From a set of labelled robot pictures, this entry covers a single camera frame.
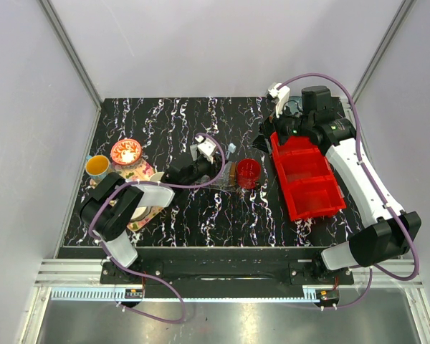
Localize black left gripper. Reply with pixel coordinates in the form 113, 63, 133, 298
182, 153, 228, 188

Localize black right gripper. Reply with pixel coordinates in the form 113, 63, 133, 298
249, 97, 314, 155

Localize clear holder with wooden ends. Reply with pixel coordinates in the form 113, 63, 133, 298
200, 161, 236, 191

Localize blue and white toothbrush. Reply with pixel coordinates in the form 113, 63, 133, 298
226, 143, 237, 160

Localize red translucent cup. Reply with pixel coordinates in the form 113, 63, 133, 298
236, 158, 261, 189

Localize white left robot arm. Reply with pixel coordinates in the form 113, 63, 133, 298
79, 153, 226, 284

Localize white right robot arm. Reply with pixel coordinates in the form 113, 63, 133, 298
258, 83, 421, 284

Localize floral serving tray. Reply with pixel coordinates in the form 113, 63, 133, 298
115, 158, 163, 232

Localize grey round plate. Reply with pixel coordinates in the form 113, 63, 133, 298
288, 97, 302, 112

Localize cream and yellow mug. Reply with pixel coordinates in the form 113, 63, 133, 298
149, 172, 164, 183

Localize red plastic compartment bin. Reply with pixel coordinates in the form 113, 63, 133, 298
270, 133, 346, 221

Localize white scalloped bowl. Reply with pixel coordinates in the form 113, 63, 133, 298
130, 207, 150, 222

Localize blue and yellow mug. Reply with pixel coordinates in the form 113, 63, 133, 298
85, 155, 115, 184

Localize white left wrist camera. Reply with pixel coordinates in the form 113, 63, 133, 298
190, 135, 217, 163

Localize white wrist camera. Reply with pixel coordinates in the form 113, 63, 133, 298
267, 82, 290, 118
190, 135, 217, 163

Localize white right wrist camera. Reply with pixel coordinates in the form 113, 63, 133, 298
267, 82, 290, 118

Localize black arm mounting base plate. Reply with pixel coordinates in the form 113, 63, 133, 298
100, 246, 355, 287

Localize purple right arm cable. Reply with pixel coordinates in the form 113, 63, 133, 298
277, 73, 421, 281

